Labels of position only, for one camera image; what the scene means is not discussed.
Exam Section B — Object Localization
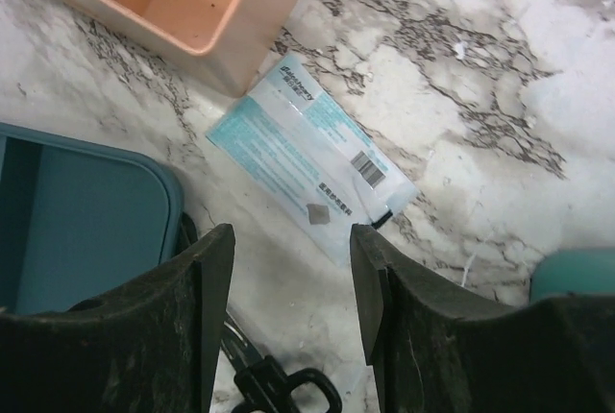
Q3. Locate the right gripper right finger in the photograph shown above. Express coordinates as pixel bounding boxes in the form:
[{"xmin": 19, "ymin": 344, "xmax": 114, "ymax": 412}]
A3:
[{"xmin": 350, "ymin": 224, "xmax": 614, "ymax": 412}]

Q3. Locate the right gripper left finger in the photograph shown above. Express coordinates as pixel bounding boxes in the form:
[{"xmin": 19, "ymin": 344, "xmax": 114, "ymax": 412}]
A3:
[{"xmin": 1, "ymin": 224, "xmax": 235, "ymax": 412}]

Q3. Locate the teal divided tray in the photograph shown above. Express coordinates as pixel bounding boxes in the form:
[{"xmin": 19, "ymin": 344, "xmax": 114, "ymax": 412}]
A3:
[{"xmin": 1, "ymin": 124, "xmax": 184, "ymax": 315}]

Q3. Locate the green medicine box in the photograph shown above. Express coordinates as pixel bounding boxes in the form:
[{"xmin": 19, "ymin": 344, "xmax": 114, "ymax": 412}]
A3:
[{"xmin": 529, "ymin": 248, "xmax": 615, "ymax": 304}]

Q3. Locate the blue white packet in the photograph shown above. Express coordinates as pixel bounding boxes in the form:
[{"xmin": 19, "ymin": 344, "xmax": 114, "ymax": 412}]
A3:
[{"xmin": 207, "ymin": 54, "xmax": 418, "ymax": 265}]

